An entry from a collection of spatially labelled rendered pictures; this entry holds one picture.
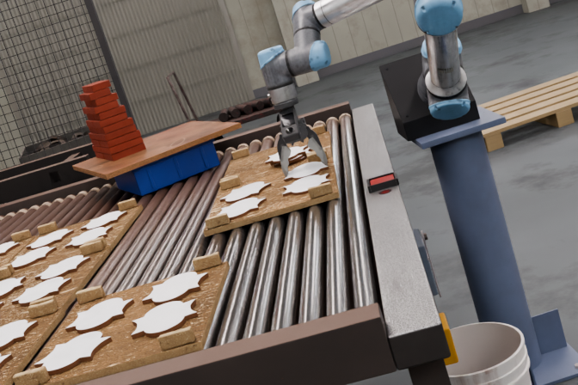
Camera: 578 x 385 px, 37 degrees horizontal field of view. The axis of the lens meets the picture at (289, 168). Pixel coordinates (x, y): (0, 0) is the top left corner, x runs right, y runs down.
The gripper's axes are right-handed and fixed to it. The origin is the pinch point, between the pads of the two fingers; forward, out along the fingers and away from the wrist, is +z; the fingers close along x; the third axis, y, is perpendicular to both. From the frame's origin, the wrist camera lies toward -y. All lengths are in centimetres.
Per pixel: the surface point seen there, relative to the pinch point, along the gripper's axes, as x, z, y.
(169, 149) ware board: 44, -12, 46
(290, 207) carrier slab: 4.6, 2.1, -30.7
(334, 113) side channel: -11, -2, 86
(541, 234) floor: -85, 88, 154
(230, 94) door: 127, 42, 947
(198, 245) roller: 28.4, 3.6, -35.4
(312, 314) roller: 0, 6, -99
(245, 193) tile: 17.3, 0.0, -7.6
